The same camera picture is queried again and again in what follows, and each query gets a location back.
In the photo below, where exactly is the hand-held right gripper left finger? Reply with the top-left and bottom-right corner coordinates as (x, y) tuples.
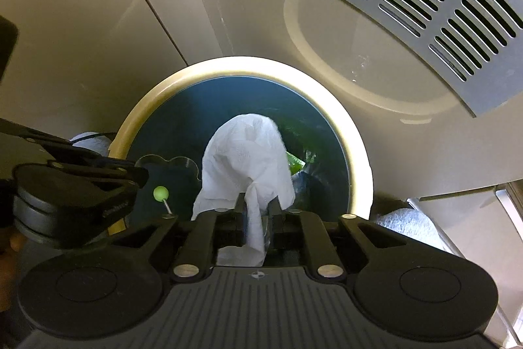
(104, 195), (248, 281)

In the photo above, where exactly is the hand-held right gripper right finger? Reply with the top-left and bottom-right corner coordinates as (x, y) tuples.
(267, 196), (411, 281)

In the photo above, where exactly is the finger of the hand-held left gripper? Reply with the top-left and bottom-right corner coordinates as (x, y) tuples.
(0, 118), (150, 187)

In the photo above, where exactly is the green printed wrapper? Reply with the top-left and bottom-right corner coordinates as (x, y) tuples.
(286, 150), (318, 176)

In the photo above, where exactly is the white tissue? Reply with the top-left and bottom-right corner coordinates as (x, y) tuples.
(191, 112), (295, 267)

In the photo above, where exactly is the green bead pick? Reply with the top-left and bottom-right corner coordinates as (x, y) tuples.
(152, 185), (175, 217)

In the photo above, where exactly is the clear plastic piece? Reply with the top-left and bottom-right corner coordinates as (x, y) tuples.
(134, 154), (202, 183)

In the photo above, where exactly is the dark green bin liner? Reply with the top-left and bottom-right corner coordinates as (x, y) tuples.
(134, 76), (349, 219)

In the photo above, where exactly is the cream round trash bin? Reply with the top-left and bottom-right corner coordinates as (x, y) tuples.
(108, 57), (374, 236)

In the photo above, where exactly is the person's left hand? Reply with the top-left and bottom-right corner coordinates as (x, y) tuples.
(0, 233), (24, 313)

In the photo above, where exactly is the white fluffy cloth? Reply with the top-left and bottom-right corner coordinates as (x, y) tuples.
(69, 131), (117, 158)
(374, 208), (455, 252)

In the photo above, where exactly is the cream round bin lid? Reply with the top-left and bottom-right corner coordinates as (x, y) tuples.
(283, 0), (463, 117)

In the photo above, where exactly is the large metal vent grille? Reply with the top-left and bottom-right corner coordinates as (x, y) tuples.
(227, 0), (523, 117)

